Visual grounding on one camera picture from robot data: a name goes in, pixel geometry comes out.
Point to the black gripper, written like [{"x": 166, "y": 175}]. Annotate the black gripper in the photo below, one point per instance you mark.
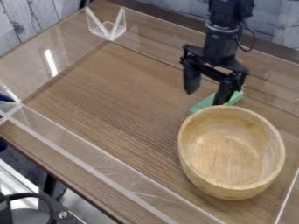
[{"x": 216, "y": 61}]

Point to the green rectangular block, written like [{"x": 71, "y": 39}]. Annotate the green rectangular block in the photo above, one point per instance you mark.
[{"x": 208, "y": 102}]

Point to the brown wooden bowl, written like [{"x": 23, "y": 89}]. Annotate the brown wooden bowl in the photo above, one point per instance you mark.
[{"x": 232, "y": 152}]

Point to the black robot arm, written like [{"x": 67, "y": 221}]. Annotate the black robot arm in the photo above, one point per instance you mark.
[{"x": 229, "y": 14}]

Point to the black table leg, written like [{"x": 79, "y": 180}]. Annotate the black table leg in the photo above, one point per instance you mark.
[{"x": 50, "y": 184}]

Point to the clear acrylic corner bracket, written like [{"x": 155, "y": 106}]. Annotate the clear acrylic corner bracket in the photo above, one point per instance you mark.
[{"x": 107, "y": 30}]

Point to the grey metal base plate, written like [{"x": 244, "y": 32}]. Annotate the grey metal base plate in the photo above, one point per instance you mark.
[{"x": 63, "y": 215}]

